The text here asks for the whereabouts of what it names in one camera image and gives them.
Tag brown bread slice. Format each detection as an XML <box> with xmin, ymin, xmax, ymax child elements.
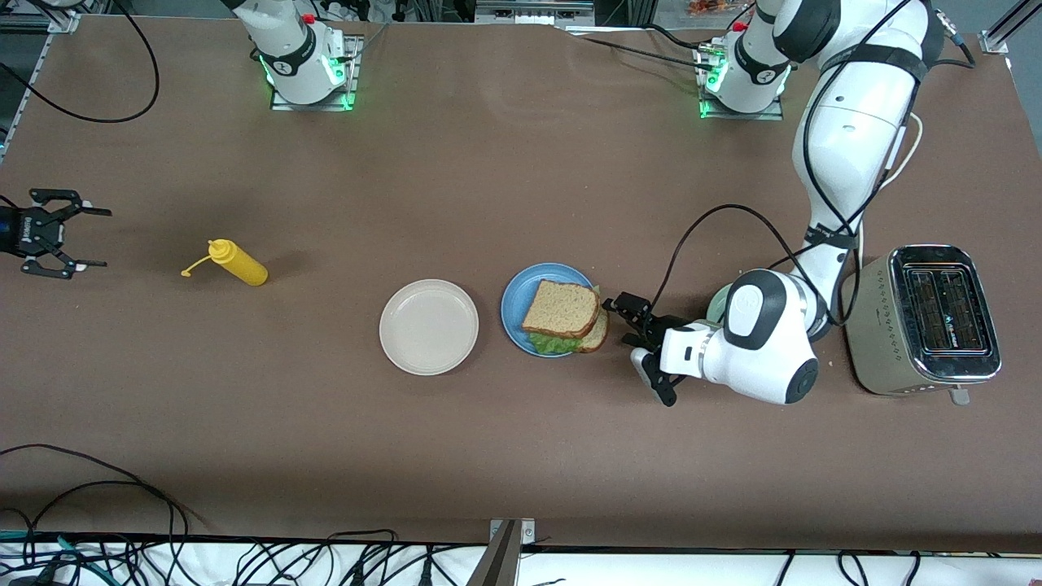
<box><xmin>521</xmin><ymin>280</ymin><xmax>602</xmax><ymax>340</ymax></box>
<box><xmin>576</xmin><ymin>311</ymin><xmax>611</xmax><ymax>354</ymax></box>

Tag green lettuce leaf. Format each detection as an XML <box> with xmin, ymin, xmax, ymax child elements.
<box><xmin>528</xmin><ymin>283</ymin><xmax>603</xmax><ymax>356</ymax></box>

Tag yellow mustard squeeze bottle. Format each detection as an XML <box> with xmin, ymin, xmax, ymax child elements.
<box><xmin>181</xmin><ymin>238</ymin><xmax>269</xmax><ymax>287</ymax></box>

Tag green round plate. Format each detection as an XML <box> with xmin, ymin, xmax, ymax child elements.
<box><xmin>706</xmin><ymin>285</ymin><xmax>736</xmax><ymax>328</ymax></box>

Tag blue round plate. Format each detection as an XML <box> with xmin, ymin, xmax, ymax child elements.
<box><xmin>501</xmin><ymin>262</ymin><xmax>595</xmax><ymax>357</ymax></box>

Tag beige round plate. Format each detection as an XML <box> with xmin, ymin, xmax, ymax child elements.
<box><xmin>379</xmin><ymin>279</ymin><xmax>480</xmax><ymax>377</ymax></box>

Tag beige chrome toaster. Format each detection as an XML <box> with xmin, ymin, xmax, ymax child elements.
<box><xmin>843</xmin><ymin>244</ymin><xmax>1004</xmax><ymax>406</ymax></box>

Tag orange packet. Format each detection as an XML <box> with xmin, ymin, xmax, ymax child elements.
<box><xmin>688</xmin><ymin>0</ymin><xmax>758</xmax><ymax>19</ymax></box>

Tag grey metal box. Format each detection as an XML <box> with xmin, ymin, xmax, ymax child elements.
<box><xmin>476</xmin><ymin>0</ymin><xmax>595</xmax><ymax>25</ymax></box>

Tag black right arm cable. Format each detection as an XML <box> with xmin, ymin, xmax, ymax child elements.
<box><xmin>0</xmin><ymin>0</ymin><xmax>160</xmax><ymax>125</ymax></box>

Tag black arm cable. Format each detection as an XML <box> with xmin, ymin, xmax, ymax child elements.
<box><xmin>0</xmin><ymin>0</ymin><xmax>160</xmax><ymax>125</ymax></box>
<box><xmin>647</xmin><ymin>0</ymin><xmax>978</xmax><ymax>339</ymax></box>

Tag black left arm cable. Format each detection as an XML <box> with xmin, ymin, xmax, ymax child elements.
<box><xmin>647</xmin><ymin>0</ymin><xmax>978</xmax><ymax>339</ymax></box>

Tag black looped cable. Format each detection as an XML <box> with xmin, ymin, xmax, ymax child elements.
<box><xmin>24</xmin><ymin>480</ymin><xmax>190</xmax><ymax>571</ymax></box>
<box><xmin>0</xmin><ymin>444</ymin><xmax>204</xmax><ymax>530</ymax></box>

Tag aluminium frame profile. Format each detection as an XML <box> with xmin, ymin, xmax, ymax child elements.
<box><xmin>981</xmin><ymin>0</ymin><xmax>1042</xmax><ymax>56</ymax></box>
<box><xmin>23</xmin><ymin>0</ymin><xmax>82</xmax><ymax>33</ymax></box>

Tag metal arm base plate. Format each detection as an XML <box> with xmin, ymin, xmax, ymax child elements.
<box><xmin>698</xmin><ymin>41</ymin><xmax>785</xmax><ymax>121</ymax></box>
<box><xmin>270</xmin><ymin>35</ymin><xmax>363</xmax><ymax>112</ymax></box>

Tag black cable on table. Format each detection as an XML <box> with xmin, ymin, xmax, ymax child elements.
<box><xmin>562</xmin><ymin>24</ymin><xmax>717</xmax><ymax>70</ymax></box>

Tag teal cable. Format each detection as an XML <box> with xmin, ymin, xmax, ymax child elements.
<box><xmin>0</xmin><ymin>529</ymin><xmax>108</xmax><ymax>584</ymax></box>

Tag aluminium profile post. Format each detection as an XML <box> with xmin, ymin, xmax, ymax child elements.
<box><xmin>466</xmin><ymin>518</ymin><xmax>536</xmax><ymax>586</ymax></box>

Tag white toaster power cable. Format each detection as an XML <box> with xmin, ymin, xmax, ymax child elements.
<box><xmin>883</xmin><ymin>112</ymin><xmax>925</xmax><ymax>184</ymax></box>

